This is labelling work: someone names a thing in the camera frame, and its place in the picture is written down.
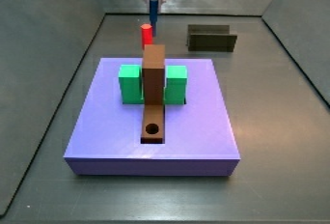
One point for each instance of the blue cylinder peg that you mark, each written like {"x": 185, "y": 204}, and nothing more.
{"x": 153, "y": 12}

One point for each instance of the purple board base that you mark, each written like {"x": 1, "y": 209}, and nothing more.
{"x": 199, "y": 146}

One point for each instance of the red cylinder peg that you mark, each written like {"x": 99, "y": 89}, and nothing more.
{"x": 147, "y": 37}

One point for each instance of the brown L-shaped block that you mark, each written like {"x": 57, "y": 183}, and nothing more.
{"x": 152, "y": 83}

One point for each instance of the green block left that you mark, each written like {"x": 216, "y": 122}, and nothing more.
{"x": 129, "y": 80}

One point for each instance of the green block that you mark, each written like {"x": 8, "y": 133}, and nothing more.
{"x": 175, "y": 86}
{"x": 129, "y": 80}

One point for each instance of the green block right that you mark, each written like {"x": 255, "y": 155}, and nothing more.
{"x": 175, "y": 86}

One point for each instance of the black metal bracket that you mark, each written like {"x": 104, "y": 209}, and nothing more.
{"x": 209, "y": 38}

